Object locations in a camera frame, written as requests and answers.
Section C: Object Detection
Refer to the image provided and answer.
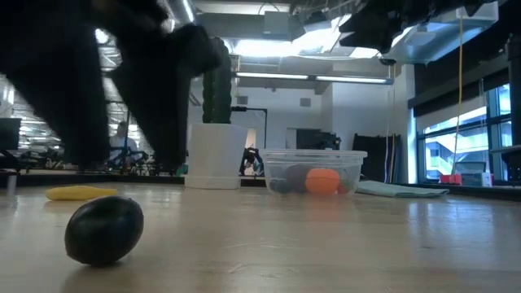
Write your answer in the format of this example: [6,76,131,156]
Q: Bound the person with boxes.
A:
[108,120,142,164]

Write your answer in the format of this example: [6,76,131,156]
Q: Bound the black bench robot arms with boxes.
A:
[18,148,158,172]

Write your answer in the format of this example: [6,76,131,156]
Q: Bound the green cactus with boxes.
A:
[202,36,233,125]

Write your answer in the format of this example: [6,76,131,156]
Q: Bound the dark oval berry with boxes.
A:
[63,195,145,268]

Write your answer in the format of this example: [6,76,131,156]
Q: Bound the clear plastic container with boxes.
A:
[260,148,368,197]

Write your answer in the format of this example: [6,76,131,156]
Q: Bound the long ceiling light strip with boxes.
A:
[234,72,394,85]

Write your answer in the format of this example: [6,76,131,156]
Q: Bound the small yellow banana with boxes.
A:
[44,185,118,202]

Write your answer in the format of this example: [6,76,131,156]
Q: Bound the black bag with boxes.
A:
[240,146,266,177]

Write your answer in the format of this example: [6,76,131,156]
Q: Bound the dark round berry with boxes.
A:
[269,178,291,195]

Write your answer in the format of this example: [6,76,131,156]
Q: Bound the black curtain panel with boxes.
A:
[352,133,402,184]

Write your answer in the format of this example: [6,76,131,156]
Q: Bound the red box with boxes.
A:
[439,173,463,186]

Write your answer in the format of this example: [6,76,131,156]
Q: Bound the small black monitor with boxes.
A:
[0,117,22,151]

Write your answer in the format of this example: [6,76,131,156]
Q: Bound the black vertical post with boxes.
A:
[504,34,521,182]

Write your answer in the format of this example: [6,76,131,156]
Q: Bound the large window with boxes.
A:
[417,83,521,184]

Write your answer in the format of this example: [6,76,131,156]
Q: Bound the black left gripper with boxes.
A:
[0,0,225,168]

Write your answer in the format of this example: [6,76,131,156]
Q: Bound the orange toy fruit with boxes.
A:
[304,168,341,195]

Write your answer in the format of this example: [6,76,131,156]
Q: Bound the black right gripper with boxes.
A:
[339,0,489,54]

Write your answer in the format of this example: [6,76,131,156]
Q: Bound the black machine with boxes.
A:
[296,129,342,151]

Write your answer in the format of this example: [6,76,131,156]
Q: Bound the teal folded cloth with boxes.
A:
[356,180,450,199]

